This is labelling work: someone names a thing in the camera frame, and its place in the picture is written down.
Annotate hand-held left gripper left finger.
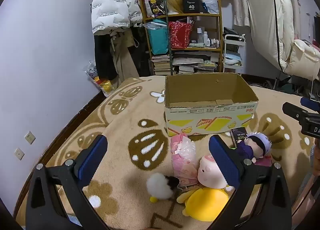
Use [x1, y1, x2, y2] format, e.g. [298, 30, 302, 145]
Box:
[25, 134, 110, 230]

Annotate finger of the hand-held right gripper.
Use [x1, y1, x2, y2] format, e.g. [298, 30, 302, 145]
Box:
[300, 97, 320, 111]
[282, 102, 312, 121]

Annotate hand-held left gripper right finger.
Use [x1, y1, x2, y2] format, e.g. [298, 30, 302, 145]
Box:
[209, 134, 293, 230]

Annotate pink round plush toy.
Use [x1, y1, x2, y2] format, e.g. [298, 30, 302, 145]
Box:
[197, 155, 229, 190]

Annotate white-haired purple plush doll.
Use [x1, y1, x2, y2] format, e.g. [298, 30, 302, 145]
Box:
[235, 132, 273, 164]

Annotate cardboard box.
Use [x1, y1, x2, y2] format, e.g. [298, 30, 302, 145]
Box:
[164, 73, 259, 137]

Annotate yellow plush toy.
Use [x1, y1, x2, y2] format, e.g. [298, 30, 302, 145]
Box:
[176, 186, 234, 222]

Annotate person's right forearm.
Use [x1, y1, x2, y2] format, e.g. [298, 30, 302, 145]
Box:
[309, 144, 320, 178]

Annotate black tissue pack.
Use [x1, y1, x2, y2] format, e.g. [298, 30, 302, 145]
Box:
[230, 128, 248, 149]

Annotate pink tissue pack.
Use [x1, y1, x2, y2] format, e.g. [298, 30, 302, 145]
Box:
[170, 134, 200, 188]

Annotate cream quilt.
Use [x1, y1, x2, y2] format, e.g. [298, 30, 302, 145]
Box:
[285, 39, 320, 81]

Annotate beige printed blanket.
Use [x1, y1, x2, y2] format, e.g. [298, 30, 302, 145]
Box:
[15, 76, 320, 230]

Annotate heap of plastic bags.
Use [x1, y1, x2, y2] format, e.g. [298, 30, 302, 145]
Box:
[85, 61, 115, 93]

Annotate white trolley cart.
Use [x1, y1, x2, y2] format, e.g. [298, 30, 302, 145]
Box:
[222, 33, 247, 75]

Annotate pile of books and papers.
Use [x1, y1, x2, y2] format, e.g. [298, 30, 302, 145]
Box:
[172, 51, 219, 74]

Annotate beige hanging trousers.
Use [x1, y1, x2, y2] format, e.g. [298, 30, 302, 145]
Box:
[110, 30, 140, 88]

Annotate black hanging coat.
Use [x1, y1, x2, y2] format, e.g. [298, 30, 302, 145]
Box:
[94, 32, 118, 81]

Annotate row of small bottles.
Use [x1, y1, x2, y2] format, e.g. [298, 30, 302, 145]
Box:
[196, 27, 220, 48]

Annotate stack of books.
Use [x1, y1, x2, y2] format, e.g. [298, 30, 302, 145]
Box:
[151, 55, 173, 75]

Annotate green pole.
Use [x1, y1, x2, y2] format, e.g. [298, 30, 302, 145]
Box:
[164, 0, 174, 75]

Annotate red gift bag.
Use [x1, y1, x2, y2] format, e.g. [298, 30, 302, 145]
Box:
[169, 21, 193, 49]

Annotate teal bag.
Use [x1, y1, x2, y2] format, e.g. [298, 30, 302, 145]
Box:
[147, 20, 169, 55]

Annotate wooden shelf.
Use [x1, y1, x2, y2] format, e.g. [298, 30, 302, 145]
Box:
[140, 0, 224, 75]

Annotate black box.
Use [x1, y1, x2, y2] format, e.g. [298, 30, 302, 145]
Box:
[182, 0, 201, 14]

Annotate white puffer jacket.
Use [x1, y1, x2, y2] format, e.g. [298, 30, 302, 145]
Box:
[90, 0, 143, 36]

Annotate blond wig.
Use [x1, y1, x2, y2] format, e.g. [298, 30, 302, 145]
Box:
[166, 0, 185, 15]

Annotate white fluffy keychain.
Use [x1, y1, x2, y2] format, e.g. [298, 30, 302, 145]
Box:
[146, 172, 180, 203]

